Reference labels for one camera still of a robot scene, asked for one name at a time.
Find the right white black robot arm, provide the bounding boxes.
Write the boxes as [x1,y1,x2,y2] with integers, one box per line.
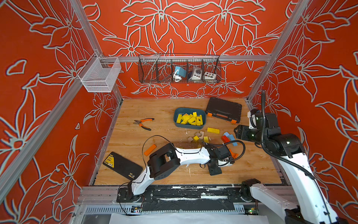
[234,91,348,224]

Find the clear acrylic wall box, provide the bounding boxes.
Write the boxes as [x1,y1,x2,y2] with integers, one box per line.
[78,58,121,93]

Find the orange arch block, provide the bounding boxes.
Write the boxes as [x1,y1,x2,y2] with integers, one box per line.
[229,149,239,159]

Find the orange handled pliers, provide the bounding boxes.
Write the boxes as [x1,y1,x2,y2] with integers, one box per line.
[133,118,155,131]

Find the natural wood block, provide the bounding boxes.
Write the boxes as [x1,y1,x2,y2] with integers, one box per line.
[195,131,204,139]

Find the orange flat block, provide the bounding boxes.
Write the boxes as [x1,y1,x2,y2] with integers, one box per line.
[144,144,157,156]

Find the white dotted cube in basket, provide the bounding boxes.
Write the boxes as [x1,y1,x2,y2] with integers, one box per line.
[204,72,216,83]

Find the black plastic tool case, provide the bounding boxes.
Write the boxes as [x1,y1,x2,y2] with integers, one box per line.
[205,97,242,124]

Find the red block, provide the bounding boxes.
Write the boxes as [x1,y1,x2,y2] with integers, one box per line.
[222,135,230,143]

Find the yellow tilted block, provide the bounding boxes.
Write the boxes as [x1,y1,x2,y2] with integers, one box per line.
[203,136,209,143]

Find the black wire wall basket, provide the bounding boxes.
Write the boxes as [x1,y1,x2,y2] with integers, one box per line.
[138,53,222,84]

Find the teal plastic bin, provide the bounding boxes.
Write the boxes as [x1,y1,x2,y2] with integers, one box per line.
[173,107,206,130]

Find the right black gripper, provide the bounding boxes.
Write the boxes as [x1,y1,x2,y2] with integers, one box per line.
[232,124,267,147]

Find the grey white cube in basket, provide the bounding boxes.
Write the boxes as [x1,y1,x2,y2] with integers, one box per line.
[189,67,202,81]

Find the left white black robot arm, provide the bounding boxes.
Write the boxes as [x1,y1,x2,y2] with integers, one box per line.
[127,140,246,198]

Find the black flat pad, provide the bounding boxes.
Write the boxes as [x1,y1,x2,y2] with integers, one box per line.
[103,152,143,181]

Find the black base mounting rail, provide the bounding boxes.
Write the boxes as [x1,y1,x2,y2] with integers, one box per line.
[116,185,259,215]

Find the light blue block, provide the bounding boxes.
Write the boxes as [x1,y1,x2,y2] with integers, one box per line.
[223,132,238,146]

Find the blue white device in basket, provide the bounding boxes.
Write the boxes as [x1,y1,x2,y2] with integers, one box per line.
[172,66,186,82]

